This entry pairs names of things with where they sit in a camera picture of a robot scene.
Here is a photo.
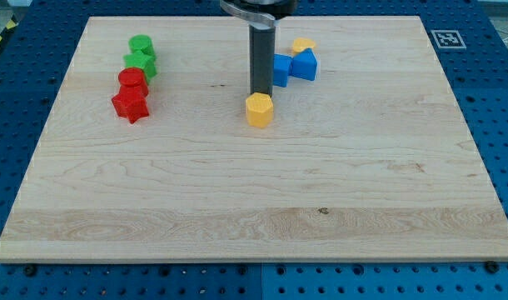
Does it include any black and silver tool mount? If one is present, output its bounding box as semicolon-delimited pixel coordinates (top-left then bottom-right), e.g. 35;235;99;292
219;0;298;29

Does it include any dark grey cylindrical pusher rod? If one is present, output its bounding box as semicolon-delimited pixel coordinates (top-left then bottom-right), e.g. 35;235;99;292
249;25;276;96

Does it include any yellow heart block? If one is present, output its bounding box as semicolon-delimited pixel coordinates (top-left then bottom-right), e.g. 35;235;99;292
291;37;316;56

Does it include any yellow hexagon block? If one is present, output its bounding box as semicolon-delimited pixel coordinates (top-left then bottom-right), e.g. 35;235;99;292
246;92;274;128

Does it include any blue cube block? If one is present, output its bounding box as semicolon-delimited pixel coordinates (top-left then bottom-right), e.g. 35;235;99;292
273;54;292;88

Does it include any blue triangle block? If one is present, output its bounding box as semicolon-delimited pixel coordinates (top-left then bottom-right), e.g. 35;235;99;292
291;48;317;81

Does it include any green star block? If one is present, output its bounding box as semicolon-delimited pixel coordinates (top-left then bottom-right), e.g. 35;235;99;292
123;51;157;83

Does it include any green cylinder block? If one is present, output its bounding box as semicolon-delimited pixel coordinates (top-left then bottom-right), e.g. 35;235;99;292
128;34;156;59

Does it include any red cylinder block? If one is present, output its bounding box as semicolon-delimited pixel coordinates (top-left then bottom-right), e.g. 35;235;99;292
117;67;149;97

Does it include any red star block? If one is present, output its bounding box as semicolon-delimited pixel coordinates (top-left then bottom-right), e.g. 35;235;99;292
112;91;150;123

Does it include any light wooden board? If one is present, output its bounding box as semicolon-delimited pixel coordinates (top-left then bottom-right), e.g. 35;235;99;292
0;16;508;263

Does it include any white fiducial marker tag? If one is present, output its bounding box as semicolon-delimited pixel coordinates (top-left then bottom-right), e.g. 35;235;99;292
431;29;466;49

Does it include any black bolt right front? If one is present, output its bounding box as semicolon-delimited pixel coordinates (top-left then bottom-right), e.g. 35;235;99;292
484;261;501;274

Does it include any black bolt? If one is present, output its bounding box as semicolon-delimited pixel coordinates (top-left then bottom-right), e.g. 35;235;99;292
22;264;37;278
484;261;501;274

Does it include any black bolt left front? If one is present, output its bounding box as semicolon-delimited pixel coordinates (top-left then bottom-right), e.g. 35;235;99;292
22;264;37;278

